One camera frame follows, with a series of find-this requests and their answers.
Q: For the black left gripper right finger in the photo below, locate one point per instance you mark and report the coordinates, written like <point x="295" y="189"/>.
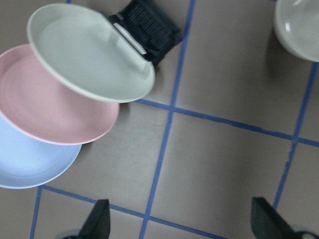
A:
<point x="266" y="223"/>

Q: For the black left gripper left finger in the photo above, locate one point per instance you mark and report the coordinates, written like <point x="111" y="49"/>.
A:
<point x="97" y="225"/>

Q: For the light blue plate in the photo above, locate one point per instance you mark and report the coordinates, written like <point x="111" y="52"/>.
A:
<point x="26" y="162"/>

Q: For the pink plate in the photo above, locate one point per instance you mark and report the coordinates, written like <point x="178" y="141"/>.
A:
<point x="37" y="104"/>

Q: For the cream plate in rack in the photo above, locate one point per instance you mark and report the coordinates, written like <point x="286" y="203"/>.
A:
<point x="87" y="54"/>

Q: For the black plate rack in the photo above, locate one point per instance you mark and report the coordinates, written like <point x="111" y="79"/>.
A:
<point x="149" y="26"/>

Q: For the cream bowl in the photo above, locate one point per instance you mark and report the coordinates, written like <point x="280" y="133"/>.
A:
<point x="296" y="26"/>

